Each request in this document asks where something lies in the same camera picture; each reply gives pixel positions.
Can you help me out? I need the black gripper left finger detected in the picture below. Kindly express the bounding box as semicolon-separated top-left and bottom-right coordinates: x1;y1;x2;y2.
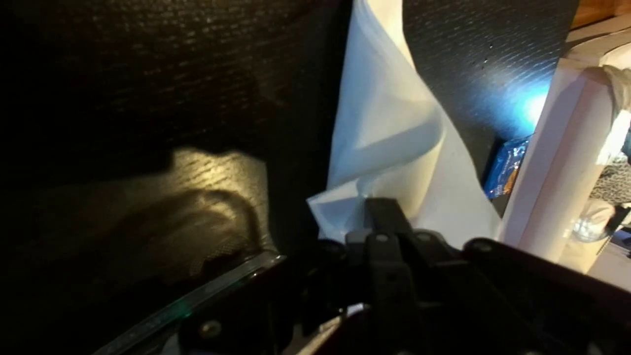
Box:
176;195;427;355

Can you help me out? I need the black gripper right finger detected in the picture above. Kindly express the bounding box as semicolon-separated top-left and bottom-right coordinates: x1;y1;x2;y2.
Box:
460;236;631;355

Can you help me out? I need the white paper napkin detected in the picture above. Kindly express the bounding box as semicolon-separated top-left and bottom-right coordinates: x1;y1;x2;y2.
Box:
306;0;506;250

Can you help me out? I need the blue snack bar wrapper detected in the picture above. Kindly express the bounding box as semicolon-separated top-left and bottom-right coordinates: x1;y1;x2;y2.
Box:
482;134;533;201

